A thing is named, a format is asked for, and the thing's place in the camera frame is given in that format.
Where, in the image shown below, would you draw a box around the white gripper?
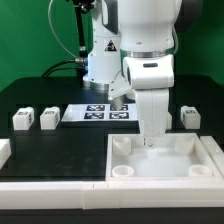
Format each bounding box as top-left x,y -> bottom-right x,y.
123,54 -> 174,148

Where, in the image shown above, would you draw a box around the white square tabletop tray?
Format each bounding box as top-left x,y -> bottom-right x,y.
106,133 -> 224,181

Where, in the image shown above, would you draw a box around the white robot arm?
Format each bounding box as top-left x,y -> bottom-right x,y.
83,0 -> 203,147

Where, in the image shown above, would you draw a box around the white sheet with markers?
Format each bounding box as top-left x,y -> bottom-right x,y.
62,103 -> 137,122

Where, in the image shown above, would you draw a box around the white left fence piece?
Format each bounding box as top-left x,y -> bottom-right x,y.
0,139 -> 11,169

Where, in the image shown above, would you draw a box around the black cables at base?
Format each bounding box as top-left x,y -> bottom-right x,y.
41,58 -> 88,79

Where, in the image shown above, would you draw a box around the white front fence rail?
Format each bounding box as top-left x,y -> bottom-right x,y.
0,181 -> 224,210

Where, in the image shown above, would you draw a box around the black camera pole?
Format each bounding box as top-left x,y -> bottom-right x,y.
71,0 -> 95,79

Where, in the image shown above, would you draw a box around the grey curved cable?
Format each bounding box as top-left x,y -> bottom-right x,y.
47,0 -> 80,60

